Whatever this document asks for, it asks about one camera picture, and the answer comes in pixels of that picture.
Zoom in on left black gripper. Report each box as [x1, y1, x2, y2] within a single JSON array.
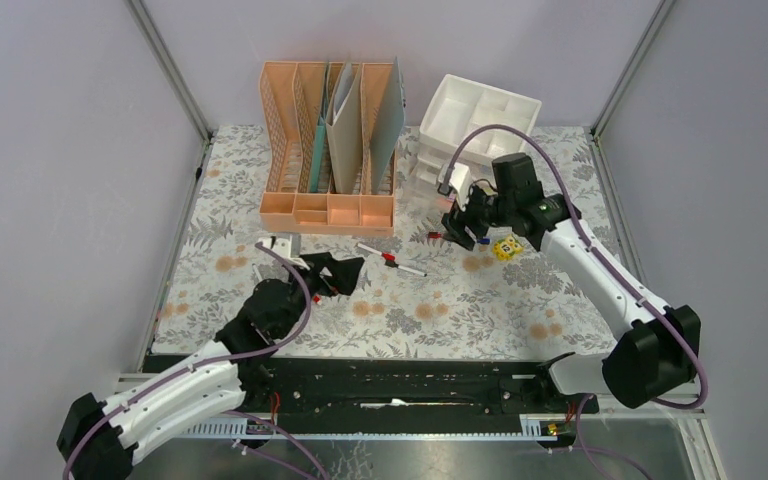
[[276, 252, 364, 338]]

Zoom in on teal folder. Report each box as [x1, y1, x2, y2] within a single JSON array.
[[308, 62, 330, 193]]

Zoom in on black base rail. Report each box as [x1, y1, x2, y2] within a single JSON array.
[[142, 354, 614, 439]]

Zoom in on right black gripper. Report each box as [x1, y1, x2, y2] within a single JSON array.
[[441, 182, 515, 252]]

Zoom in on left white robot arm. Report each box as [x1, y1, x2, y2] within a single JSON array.
[[56, 244, 365, 479]]

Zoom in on white plastic drawer unit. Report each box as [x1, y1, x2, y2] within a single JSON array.
[[404, 74, 542, 209]]

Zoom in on black cap white marker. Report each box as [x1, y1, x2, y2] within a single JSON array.
[[385, 259, 427, 277]]

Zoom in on light blue folder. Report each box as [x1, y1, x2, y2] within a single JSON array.
[[369, 57, 405, 194]]

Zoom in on orange plastic file organizer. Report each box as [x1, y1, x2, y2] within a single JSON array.
[[259, 59, 405, 236]]

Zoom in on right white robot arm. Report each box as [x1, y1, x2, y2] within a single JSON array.
[[439, 153, 703, 412]]

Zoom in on yellow owl eraser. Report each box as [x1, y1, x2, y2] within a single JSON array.
[[492, 234, 524, 261]]

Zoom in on floral patterned desk mat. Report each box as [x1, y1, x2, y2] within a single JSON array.
[[150, 125, 614, 360]]

